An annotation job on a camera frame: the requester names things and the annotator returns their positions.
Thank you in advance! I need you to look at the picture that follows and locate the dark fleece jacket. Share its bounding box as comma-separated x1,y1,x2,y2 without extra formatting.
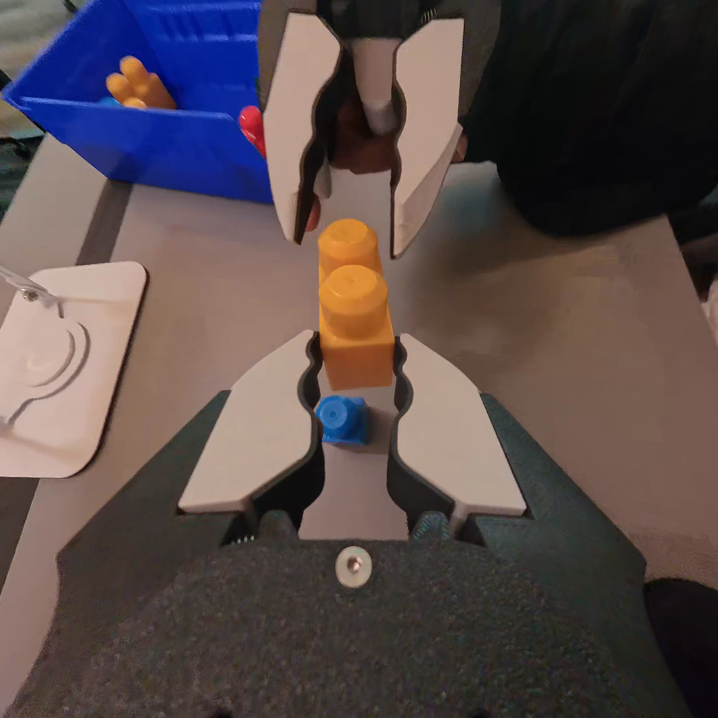
644,578,718,718

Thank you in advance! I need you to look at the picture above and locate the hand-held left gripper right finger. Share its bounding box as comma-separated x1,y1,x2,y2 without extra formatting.
386,332,528,534

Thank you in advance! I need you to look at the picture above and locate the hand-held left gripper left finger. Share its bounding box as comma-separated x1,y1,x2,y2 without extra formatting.
177,330,326,531

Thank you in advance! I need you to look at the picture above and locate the blue plastic bin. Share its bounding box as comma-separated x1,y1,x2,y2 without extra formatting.
3,0,276,205

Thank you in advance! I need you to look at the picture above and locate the person's right forearm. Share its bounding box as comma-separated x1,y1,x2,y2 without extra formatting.
460,0,718,237

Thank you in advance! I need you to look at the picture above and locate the person's right hand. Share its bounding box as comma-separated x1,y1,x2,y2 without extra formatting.
306,101,469,232

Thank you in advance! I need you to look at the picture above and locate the black desk cable strip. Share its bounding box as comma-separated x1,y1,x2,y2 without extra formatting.
0,178,134,590

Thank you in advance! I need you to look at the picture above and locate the yellow mega block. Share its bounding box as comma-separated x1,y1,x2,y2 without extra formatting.
105,55,177,110
317,219,396,392

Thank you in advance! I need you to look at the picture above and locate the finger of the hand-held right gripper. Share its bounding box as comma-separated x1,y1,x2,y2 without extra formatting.
261,11,344,245
389,17,466,260

